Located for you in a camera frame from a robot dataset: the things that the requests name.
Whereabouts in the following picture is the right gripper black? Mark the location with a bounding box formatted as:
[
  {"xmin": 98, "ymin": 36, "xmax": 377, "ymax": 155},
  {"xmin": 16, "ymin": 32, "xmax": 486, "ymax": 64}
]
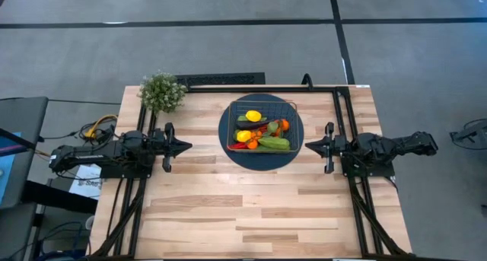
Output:
[{"xmin": 304, "ymin": 122, "xmax": 350, "ymax": 175}]

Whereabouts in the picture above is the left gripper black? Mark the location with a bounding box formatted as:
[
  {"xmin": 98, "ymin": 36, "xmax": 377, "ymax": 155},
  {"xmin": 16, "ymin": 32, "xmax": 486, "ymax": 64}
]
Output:
[{"xmin": 150, "ymin": 122, "xmax": 193, "ymax": 173}]

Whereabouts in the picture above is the tangerine pair with green leaves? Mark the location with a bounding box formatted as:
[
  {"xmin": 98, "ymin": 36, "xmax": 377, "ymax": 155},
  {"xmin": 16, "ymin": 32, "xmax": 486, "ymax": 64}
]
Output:
[
  {"xmin": 246, "ymin": 129, "xmax": 263, "ymax": 151},
  {"xmin": 273, "ymin": 118, "xmax": 291, "ymax": 138}
]

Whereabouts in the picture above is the wire basket with brass rim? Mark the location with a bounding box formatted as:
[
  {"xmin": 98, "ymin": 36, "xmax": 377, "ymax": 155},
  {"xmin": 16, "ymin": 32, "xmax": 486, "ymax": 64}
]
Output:
[{"xmin": 226, "ymin": 100, "xmax": 301, "ymax": 154}]

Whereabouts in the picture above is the purple eggplant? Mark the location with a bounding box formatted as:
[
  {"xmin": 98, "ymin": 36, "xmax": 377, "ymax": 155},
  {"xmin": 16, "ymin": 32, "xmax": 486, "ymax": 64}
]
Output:
[{"xmin": 235, "ymin": 119, "xmax": 275, "ymax": 131}]

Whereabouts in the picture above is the round dark blue woven mat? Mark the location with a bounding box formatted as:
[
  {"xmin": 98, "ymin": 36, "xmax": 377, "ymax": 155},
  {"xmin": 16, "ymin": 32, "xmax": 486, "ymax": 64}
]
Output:
[{"xmin": 218, "ymin": 93, "xmax": 305, "ymax": 172}]

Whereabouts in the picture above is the potted artificial plant black pot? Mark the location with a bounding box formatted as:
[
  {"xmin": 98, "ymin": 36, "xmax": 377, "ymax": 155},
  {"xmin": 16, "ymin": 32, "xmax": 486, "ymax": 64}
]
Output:
[{"xmin": 137, "ymin": 71, "xmax": 188, "ymax": 116}]

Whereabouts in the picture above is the black perforated floor panel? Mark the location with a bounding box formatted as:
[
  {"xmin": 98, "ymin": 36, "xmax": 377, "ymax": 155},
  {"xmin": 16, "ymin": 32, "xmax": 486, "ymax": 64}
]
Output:
[{"xmin": 173, "ymin": 72, "xmax": 266, "ymax": 86}]

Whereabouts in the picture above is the white printed paper sheet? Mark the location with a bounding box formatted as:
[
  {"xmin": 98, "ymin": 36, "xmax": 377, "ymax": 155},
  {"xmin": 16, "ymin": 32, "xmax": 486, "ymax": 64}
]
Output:
[{"xmin": 68, "ymin": 164, "xmax": 103, "ymax": 200}]

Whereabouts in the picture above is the black stand base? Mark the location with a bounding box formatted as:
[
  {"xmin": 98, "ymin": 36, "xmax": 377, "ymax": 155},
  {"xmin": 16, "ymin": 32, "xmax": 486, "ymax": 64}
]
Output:
[{"xmin": 450, "ymin": 118, "xmax": 487, "ymax": 151}]

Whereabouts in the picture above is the grey side table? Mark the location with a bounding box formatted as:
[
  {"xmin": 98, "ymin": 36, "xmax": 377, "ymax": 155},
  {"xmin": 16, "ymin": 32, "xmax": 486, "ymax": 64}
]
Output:
[{"xmin": 0, "ymin": 96, "xmax": 49, "ymax": 211}]

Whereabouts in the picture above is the blue sheet on side table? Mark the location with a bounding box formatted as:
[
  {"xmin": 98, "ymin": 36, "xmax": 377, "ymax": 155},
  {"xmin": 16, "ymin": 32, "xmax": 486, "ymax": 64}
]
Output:
[{"xmin": 0, "ymin": 131, "xmax": 23, "ymax": 205}]

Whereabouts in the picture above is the yellow cable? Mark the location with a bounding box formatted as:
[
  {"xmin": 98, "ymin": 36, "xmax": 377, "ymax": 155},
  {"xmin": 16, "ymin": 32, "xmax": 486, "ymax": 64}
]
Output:
[{"xmin": 84, "ymin": 114, "xmax": 119, "ymax": 139}]

